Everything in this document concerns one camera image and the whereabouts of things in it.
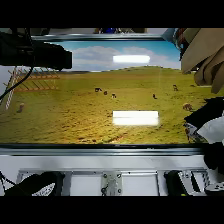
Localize patterned garment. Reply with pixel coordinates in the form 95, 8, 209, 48
182, 121, 208, 145

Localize white garment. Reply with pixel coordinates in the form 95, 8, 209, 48
196, 114, 224, 145

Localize silver frame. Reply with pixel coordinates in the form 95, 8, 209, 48
0, 33, 214, 197

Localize black cable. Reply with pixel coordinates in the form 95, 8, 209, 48
0, 64, 36, 101

